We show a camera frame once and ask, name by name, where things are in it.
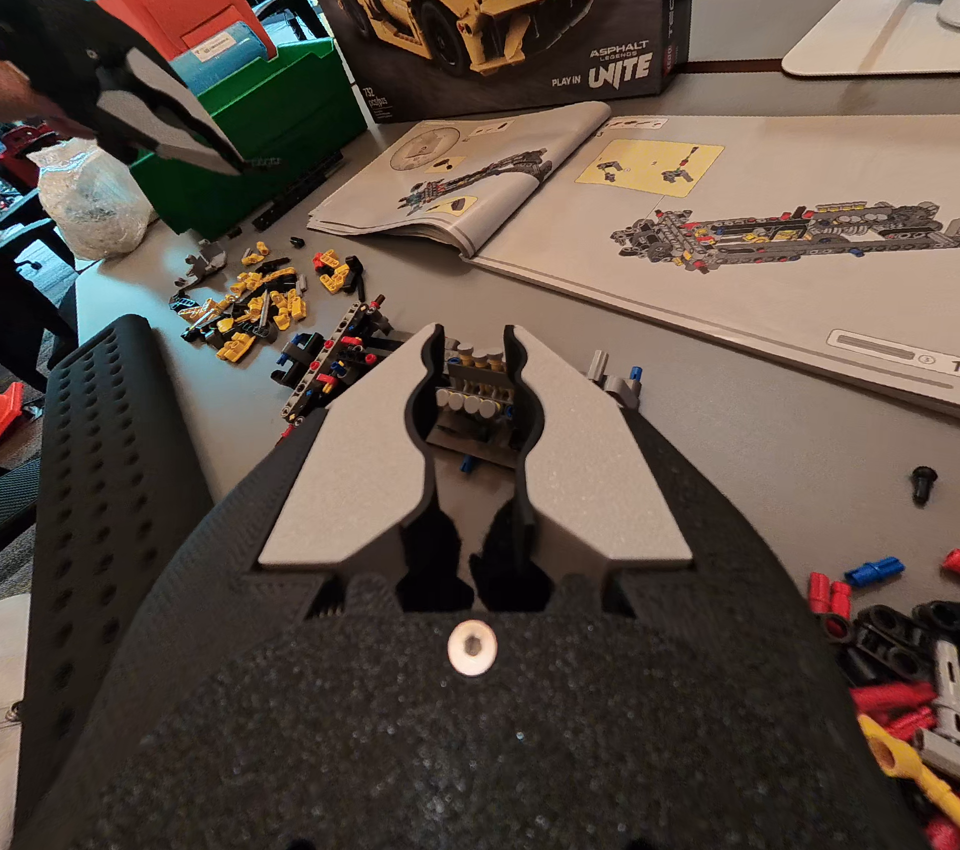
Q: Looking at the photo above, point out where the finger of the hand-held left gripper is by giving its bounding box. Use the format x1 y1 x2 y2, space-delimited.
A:
96 87 243 176
126 46 250 176

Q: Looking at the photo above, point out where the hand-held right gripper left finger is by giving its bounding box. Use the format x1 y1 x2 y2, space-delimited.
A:
256 322 471 609

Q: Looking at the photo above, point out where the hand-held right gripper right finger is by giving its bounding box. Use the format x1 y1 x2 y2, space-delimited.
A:
469 324 695 609

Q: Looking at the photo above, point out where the clear plastic bag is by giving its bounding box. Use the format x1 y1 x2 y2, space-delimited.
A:
36 140 156 260

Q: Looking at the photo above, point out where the lego chassis assembly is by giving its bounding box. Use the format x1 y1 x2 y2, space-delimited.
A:
271 294 646 472

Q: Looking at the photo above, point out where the grey lego panel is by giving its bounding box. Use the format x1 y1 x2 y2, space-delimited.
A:
174 240 228 289

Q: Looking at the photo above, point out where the black lego frame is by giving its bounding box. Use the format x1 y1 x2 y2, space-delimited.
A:
273 151 346 206
251 179 331 234

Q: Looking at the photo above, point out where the pile of yellow black lego pieces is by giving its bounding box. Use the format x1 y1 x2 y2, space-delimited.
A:
176 239 369 364

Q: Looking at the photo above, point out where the pile of small lego pins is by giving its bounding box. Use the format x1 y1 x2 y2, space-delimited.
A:
806 550 960 850

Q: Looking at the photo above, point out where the lego instruction booklet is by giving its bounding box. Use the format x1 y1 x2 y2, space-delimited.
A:
307 100 960 416

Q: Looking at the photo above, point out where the lego set box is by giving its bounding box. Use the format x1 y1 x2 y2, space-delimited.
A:
273 0 695 124

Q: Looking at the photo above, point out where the person's left hand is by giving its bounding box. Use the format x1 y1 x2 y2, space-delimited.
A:
0 60 99 142

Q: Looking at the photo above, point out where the blue wrapped package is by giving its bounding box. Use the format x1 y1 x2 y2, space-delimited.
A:
168 19 277 95

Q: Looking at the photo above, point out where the red and black chair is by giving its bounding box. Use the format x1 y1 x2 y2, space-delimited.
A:
0 121 57 191

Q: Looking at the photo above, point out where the green plastic bin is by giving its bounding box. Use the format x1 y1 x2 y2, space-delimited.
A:
129 36 369 240

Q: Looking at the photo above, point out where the black perforated pad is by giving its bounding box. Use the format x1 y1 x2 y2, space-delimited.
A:
15 314 215 829

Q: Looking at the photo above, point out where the black mesh chair seat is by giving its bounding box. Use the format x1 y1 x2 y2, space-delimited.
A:
0 456 42 551

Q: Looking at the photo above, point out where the white rounded board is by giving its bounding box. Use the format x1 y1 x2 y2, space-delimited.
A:
781 0 960 77

